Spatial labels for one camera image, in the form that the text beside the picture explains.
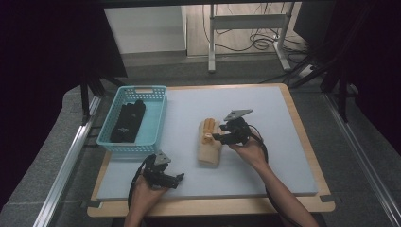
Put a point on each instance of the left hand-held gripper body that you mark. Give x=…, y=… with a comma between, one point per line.
x=156, y=171

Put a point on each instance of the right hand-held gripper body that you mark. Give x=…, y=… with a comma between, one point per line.
x=238, y=127

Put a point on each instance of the tan wooden block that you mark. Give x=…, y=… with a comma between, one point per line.
x=209, y=151

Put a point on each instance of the teal plastic basket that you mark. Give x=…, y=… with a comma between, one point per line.
x=153, y=126

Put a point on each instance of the black glove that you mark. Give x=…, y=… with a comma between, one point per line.
x=128, y=121

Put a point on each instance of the person's left hand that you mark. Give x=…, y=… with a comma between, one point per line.
x=148, y=192

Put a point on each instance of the person's right hand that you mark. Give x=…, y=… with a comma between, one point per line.
x=250, y=153

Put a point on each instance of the white foam mat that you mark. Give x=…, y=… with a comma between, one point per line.
x=246, y=94

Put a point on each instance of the wooden table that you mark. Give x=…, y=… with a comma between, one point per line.
x=205, y=208

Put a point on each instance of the black metal stand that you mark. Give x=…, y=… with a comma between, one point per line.
x=85, y=101
x=342, y=94

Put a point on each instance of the white cabinet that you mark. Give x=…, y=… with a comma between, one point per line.
x=145, y=28

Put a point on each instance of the black table bracket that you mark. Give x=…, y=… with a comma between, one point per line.
x=330, y=198
x=91, y=204

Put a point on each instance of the aluminium rail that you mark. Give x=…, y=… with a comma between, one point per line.
x=67, y=157
x=362, y=157

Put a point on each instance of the white desk frame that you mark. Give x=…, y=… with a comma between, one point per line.
x=249, y=22

